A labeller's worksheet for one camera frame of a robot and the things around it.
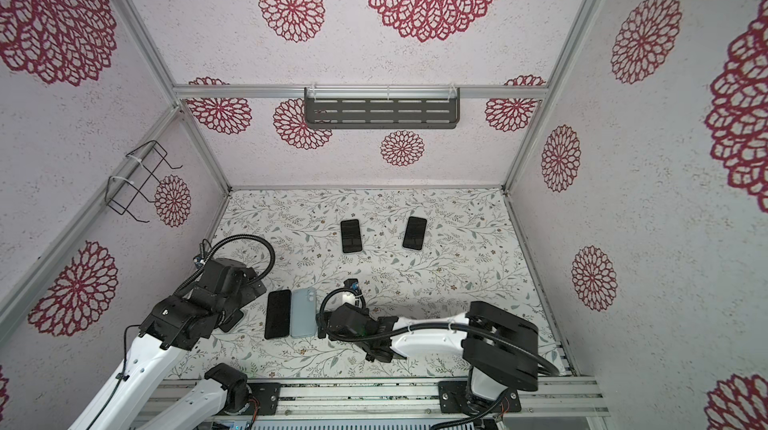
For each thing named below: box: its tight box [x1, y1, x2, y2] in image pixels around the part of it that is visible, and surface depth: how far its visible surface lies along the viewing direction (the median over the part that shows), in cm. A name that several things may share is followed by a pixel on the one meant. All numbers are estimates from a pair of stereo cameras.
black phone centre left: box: [340, 219, 363, 253], surface depth 108 cm
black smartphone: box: [402, 216, 427, 250], surface depth 108 cm
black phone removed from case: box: [264, 289, 291, 340], surface depth 89 cm
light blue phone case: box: [290, 287, 317, 338], surface depth 90 cm
